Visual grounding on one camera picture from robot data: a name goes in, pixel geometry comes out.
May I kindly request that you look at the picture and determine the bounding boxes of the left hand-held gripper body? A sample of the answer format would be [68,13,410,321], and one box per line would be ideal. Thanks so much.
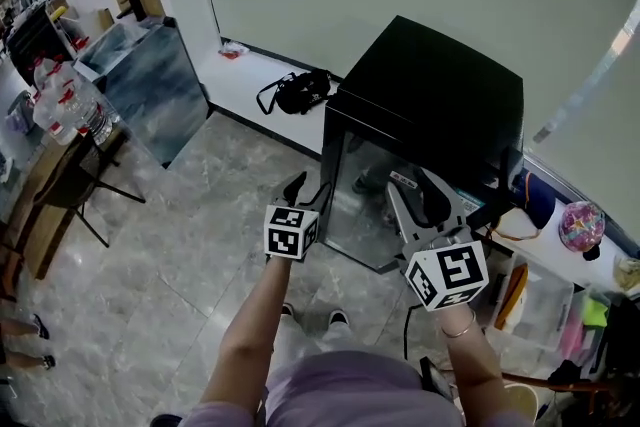
[263,204,320,261]

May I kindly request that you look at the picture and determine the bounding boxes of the clear plastic storage bin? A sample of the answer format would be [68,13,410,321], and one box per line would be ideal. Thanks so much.
[492,254,575,351]

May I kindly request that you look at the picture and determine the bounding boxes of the black waist device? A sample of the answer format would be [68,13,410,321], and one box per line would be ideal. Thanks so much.
[418,356,454,399]

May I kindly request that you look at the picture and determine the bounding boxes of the white window ledge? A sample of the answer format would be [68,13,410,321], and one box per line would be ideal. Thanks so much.
[197,37,640,291]

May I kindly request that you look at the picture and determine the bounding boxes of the cluster of clear water jugs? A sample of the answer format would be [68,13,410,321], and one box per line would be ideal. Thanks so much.
[32,54,121,146]

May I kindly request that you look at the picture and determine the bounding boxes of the black metal chair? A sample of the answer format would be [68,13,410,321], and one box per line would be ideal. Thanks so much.
[34,129,147,249]

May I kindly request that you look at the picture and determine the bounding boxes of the person's purple shirt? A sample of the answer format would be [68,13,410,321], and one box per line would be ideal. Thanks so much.
[179,349,536,427]

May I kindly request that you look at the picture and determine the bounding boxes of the neon green cloth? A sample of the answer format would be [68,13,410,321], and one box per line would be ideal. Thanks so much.
[582,297,610,327]

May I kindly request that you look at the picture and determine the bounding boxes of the black shoulder bag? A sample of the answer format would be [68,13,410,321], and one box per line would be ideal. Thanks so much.
[256,68,332,116]

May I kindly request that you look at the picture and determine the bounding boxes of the beige hat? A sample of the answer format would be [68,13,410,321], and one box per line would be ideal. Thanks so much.
[613,257,640,291]

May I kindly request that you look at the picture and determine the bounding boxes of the yellow bag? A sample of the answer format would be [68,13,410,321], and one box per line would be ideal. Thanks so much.
[494,263,530,331]

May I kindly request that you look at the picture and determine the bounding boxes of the black storage rack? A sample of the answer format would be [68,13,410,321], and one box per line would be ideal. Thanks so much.
[4,4,71,84]

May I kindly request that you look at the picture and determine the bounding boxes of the person's right forearm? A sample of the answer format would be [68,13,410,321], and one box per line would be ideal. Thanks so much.
[439,307,511,416]

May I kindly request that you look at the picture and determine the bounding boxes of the thin gold bracelet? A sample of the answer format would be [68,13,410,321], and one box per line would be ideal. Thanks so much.
[440,309,477,340]

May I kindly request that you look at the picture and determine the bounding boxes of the pink patterned round bag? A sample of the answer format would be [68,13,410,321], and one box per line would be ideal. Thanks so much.
[558,201,606,252]

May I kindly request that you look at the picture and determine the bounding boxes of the black faucet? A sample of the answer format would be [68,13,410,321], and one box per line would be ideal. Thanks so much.
[117,0,149,22]

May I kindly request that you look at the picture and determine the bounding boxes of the person's left forearm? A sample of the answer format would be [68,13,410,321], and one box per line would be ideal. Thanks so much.
[199,257,294,416]

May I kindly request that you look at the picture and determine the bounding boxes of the navy bag orange strap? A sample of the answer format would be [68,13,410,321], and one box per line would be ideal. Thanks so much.
[509,169,557,241]

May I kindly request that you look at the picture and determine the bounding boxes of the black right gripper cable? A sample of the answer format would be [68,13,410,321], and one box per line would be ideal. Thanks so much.
[402,304,416,361]

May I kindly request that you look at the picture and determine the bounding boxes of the red white plastic wrapper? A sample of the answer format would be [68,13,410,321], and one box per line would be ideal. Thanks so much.
[218,40,250,61]

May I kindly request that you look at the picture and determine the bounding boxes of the white round tub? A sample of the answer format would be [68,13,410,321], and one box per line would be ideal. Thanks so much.
[502,382,539,427]

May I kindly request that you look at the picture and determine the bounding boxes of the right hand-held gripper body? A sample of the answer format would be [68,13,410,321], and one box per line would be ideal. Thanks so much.
[399,224,490,312]

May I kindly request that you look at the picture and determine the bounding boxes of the black glass-door mini fridge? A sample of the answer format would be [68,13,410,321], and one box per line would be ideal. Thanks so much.
[324,14,525,216]

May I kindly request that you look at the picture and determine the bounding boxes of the wooden table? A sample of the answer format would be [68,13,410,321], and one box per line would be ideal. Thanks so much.
[0,129,126,281]

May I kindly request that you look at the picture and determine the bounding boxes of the person's grey trousers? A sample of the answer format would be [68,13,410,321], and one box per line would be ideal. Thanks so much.
[272,317,351,366]

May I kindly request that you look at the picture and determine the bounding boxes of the clear bin pink contents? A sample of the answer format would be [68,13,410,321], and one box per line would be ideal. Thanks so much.
[559,289,609,371]

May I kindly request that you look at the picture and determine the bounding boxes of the wooden coat rack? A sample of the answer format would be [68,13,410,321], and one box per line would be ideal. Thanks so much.
[499,369,616,411]

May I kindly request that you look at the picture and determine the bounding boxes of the black garment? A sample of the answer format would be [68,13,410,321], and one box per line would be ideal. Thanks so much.
[547,358,584,386]

